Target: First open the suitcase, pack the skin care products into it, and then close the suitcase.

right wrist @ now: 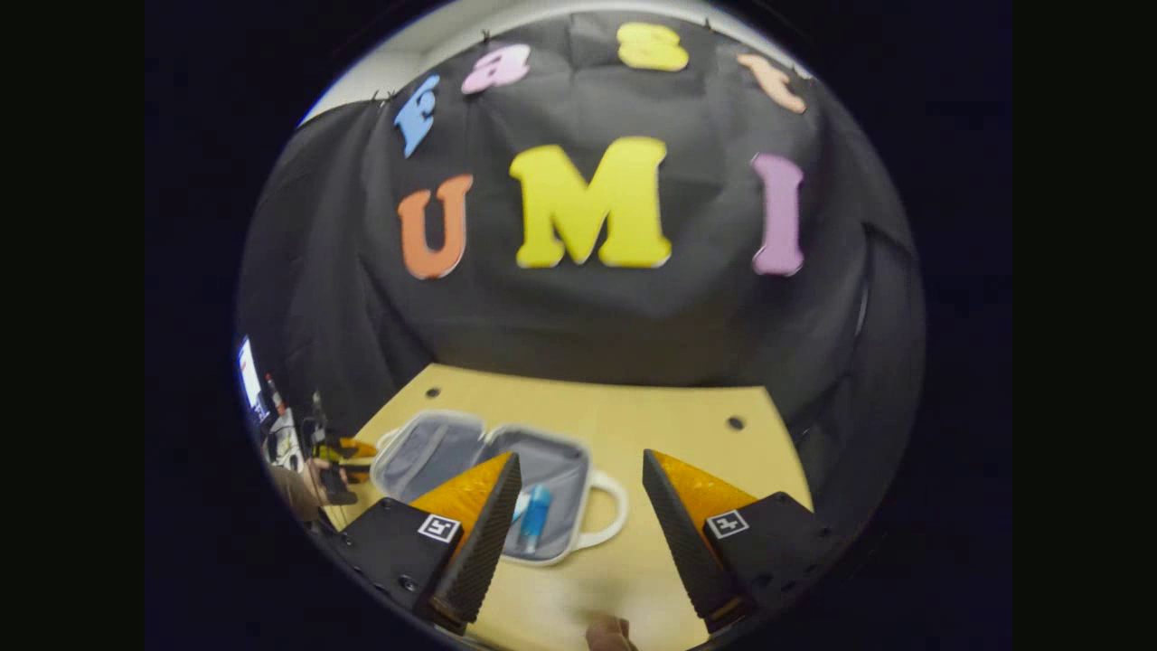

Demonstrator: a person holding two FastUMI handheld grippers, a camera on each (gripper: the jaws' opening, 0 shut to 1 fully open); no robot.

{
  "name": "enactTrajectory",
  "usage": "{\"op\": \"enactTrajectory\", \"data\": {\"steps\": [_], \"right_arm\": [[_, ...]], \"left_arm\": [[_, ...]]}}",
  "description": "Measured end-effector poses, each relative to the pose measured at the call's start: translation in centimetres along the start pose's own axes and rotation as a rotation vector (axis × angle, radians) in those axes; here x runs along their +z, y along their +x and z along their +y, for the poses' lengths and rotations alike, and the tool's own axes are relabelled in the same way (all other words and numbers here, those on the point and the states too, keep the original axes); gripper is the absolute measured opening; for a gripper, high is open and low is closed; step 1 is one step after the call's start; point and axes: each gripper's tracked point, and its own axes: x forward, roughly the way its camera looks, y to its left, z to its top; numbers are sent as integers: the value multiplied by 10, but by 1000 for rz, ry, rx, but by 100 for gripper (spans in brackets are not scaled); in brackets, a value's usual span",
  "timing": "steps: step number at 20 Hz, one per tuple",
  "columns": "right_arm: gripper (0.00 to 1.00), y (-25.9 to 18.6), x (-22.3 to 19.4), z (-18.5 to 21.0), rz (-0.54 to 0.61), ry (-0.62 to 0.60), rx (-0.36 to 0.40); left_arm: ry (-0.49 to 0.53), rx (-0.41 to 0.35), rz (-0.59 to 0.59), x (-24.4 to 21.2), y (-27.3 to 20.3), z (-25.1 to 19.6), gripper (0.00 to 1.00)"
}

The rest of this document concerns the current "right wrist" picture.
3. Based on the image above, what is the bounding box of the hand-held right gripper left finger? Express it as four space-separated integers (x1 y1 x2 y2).
325 450 523 637

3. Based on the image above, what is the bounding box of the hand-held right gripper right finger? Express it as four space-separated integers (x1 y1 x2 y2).
642 448 846 634

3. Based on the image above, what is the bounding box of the blue skin care bottle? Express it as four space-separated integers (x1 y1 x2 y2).
520 484 552 554

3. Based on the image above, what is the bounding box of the white suitcase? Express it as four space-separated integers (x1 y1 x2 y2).
369 410 629 568

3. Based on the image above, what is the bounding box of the red and white desk clutter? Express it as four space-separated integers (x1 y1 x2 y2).
260 371 306 473

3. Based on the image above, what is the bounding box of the computer monitor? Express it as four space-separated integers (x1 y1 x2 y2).
237 335 265 412

